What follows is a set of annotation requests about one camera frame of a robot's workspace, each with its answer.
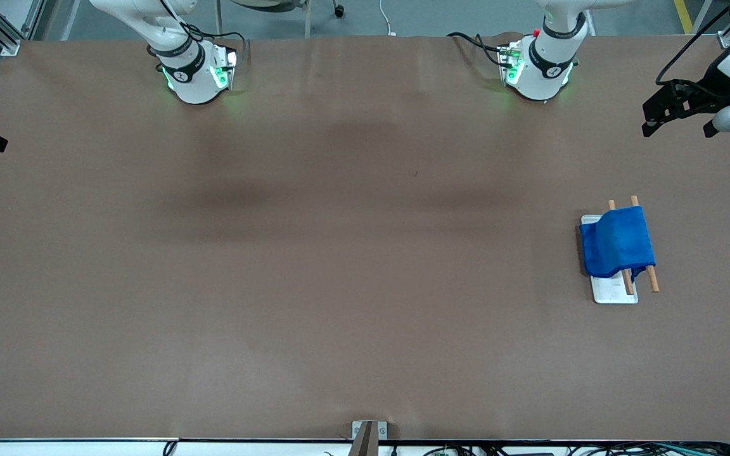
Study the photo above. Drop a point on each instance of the white rack base tray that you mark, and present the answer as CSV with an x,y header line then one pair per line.
x,y
612,294

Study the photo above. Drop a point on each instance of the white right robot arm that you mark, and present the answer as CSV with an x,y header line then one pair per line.
x,y
194,82

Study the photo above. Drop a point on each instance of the blue microfibre towel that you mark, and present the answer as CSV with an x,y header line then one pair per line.
x,y
618,244

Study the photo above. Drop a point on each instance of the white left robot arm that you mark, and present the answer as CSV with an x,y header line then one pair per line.
x,y
542,69

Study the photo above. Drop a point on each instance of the brown table cover sheet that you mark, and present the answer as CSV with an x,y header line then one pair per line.
x,y
365,329

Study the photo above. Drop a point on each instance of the black chair castor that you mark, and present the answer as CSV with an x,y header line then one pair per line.
x,y
338,11

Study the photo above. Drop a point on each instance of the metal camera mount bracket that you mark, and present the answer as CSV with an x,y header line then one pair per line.
x,y
365,443

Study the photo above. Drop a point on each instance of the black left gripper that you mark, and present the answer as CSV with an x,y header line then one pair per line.
x,y
715,85

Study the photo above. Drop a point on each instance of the chair base with legs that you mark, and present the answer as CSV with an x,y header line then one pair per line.
x,y
307,22

